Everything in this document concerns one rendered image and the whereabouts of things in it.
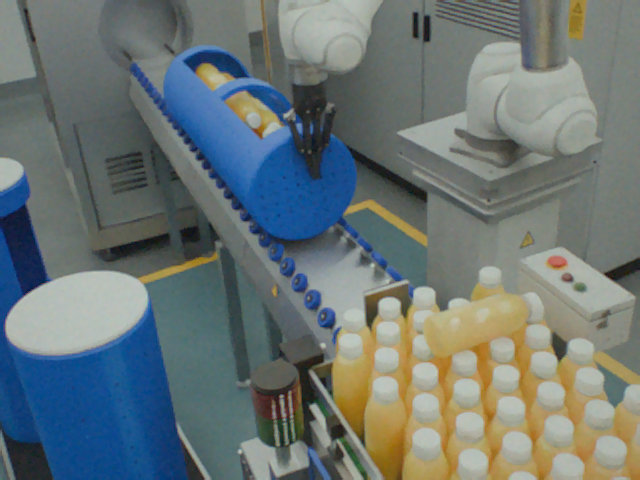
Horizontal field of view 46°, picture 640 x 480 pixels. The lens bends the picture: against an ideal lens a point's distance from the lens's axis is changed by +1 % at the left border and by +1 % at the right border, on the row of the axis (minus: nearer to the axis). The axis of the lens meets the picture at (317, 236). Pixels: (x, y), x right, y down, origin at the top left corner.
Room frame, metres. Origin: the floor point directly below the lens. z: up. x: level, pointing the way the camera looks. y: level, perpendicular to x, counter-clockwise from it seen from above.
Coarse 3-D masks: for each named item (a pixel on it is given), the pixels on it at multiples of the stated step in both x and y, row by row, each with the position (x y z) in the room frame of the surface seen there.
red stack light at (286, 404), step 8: (296, 384) 0.74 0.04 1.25; (256, 392) 0.73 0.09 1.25; (288, 392) 0.72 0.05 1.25; (296, 392) 0.73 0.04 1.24; (256, 400) 0.73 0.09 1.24; (264, 400) 0.72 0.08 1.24; (272, 400) 0.72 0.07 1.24; (280, 400) 0.72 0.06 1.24; (288, 400) 0.72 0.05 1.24; (296, 400) 0.73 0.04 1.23; (256, 408) 0.73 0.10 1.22; (264, 408) 0.72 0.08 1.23; (272, 408) 0.72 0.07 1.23; (280, 408) 0.72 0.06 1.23; (288, 408) 0.72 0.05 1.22; (296, 408) 0.73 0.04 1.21; (264, 416) 0.72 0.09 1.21; (272, 416) 0.72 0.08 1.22; (280, 416) 0.72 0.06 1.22; (288, 416) 0.72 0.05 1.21
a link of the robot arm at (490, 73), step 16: (496, 48) 1.78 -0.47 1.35; (512, 48) 1.76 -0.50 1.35; (480, 64) 1.77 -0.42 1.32; (496, 64) 1.74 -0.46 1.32; (512, 64) 1.73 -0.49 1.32; (480, 80) 1.75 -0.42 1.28; (496, 80) 1.72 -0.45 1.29; (480, 96) 1.74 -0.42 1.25; (496, 96) 1.69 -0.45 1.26; (480, 112) 1.74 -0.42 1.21; (480, 128) 1.75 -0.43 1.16; (496, 128) 1.70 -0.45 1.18
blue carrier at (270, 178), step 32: (192, 64) 2.41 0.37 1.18; (224, 64) 2.45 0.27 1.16; (192, 96) 2.10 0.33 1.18; (224, 96) 1.97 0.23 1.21; (256, 96) 2.35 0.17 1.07; (192, 128) 2.04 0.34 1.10; (224, 128) 1.82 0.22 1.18; (288, 128) 1.66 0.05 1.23; (224, 160) 1.75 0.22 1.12; (256, 160) 1.60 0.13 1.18; (288, 160) 1.61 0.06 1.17; (352, 160) 1.67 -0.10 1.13; (256, 192) 1.57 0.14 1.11; (288, 192) 1.60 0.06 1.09; (320, 192) 1.63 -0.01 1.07; (352, 192) 1.66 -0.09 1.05; (288, 224) 1.60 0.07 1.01; (320, 224) 1.63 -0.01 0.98
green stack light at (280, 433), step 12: (300, 408) 0.74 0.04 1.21; (264, 420) 0.72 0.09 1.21; (276, 420) 0.72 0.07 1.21; (288, 420) 0.72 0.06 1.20; (300, 420) 0.74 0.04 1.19; (264, 432) 0.72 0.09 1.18; (276, 432) 0.72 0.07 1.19; (288, 432) 0.72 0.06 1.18; (300, 432) 0.73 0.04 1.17; (264, 444) 0.72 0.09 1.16; (276, 444) 0.72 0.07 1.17; (288, 444) 0.72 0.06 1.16
